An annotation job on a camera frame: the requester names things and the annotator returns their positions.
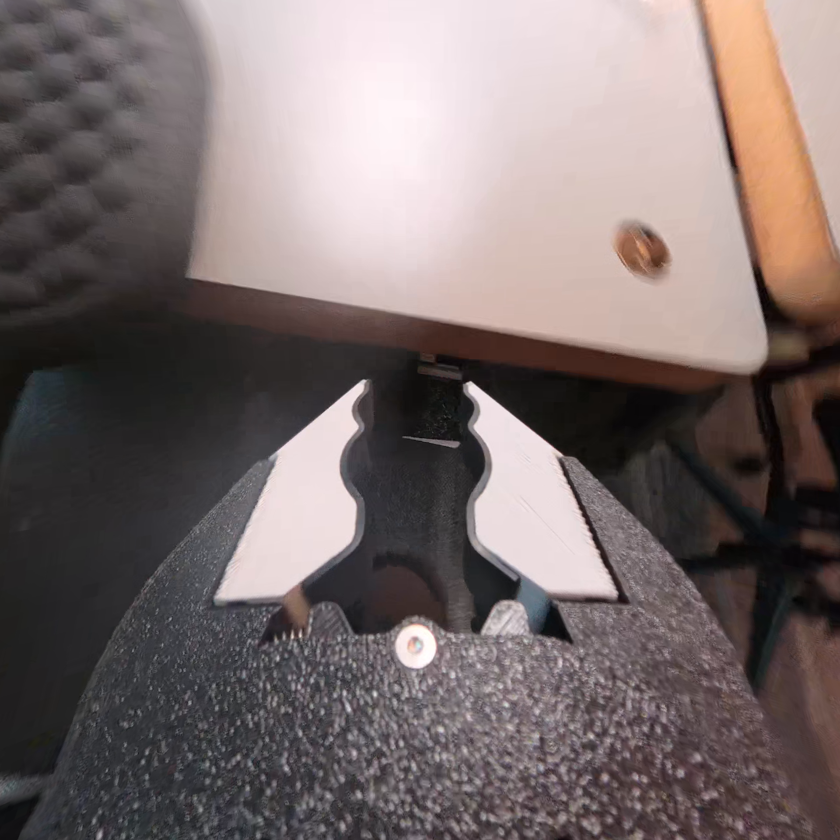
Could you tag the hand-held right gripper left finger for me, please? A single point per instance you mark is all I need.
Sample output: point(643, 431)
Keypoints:
point(295, 518)

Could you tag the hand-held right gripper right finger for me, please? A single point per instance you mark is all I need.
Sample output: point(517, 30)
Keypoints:
point(544, 525)

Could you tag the black mesh chair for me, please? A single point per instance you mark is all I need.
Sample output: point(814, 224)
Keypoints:
point(79, 144)

